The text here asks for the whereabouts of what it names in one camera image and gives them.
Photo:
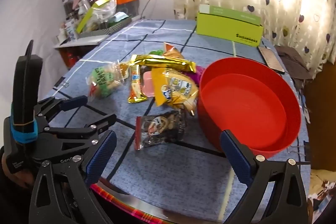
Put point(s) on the pink jelly cup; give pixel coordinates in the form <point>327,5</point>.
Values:
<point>148,82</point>

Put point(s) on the red plastic bowl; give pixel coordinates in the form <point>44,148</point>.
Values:
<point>241,98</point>

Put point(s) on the small gold cheese bar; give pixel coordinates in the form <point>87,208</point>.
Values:
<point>135,88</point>

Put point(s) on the dark clear snack packet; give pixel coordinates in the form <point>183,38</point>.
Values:
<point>160,127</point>

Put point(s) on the teal tissue pack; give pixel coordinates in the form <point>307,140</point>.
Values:
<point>119,17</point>

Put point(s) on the green pea packet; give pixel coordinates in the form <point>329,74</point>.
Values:
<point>156,52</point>

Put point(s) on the orange snack packet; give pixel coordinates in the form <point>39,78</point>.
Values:
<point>172,52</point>

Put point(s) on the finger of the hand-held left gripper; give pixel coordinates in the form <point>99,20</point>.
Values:
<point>76,102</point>
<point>102,123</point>

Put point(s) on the metal binder clip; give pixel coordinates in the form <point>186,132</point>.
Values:
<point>63,83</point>
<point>298,151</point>

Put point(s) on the black smartphone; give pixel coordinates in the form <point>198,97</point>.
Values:
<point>271,60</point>

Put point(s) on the wooden wardrobe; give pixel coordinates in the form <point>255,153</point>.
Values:
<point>321,113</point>

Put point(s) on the clear bag with green print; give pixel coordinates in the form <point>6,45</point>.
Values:
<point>105,79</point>

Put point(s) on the person's left hand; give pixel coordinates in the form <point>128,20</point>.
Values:
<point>23,178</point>

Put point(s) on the dark brown cloth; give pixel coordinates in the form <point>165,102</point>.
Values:
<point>294,61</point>

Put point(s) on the grey side table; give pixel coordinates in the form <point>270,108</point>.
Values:
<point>81,41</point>

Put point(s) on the clear plastic bag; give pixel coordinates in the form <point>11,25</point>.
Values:
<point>101,10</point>

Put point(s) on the blue checked bedsheet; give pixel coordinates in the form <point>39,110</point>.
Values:
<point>162,176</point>

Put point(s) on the long gold snack bar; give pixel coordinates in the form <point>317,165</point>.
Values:
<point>162,61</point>

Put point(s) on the green cardboard box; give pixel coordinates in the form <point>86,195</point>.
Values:
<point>225,28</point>

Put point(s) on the clear cookie packet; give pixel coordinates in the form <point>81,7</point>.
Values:
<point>190,107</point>

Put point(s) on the grey patterned box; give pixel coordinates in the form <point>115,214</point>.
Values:
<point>115,27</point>

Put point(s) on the yellow snack packet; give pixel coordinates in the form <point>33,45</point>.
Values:
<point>173,85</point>

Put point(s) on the purple snack packet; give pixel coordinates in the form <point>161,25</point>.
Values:
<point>200,72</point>

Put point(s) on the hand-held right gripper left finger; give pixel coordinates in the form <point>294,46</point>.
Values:
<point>101,158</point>

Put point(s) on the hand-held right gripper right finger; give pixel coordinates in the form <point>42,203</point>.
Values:
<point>236,158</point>

